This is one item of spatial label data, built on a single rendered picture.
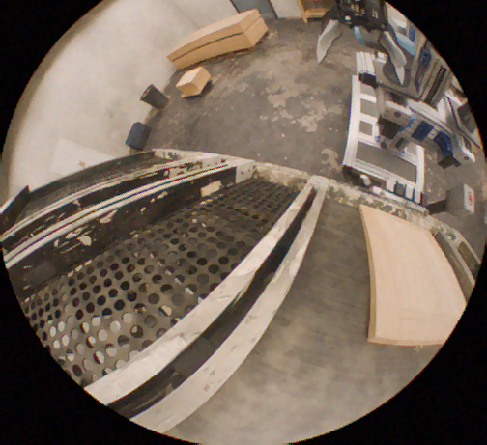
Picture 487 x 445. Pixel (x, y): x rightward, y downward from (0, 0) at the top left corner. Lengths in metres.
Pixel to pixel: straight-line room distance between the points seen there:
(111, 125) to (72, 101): 1.47
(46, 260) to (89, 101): 4.70
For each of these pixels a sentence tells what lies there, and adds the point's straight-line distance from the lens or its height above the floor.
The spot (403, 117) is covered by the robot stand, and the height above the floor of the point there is 0.96.
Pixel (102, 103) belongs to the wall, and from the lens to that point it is 4.96.
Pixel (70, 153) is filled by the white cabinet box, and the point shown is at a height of 1.70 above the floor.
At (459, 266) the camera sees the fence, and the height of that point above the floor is 1.09.
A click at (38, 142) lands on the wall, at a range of 5.07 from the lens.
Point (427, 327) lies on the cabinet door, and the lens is 0.36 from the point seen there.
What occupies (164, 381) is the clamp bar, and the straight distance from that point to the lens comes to 0.18.
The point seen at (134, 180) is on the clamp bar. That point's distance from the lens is 0.54.
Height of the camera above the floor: 1.49
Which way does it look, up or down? 63 degrees down
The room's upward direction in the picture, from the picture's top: 70 degrees counter-clockwise
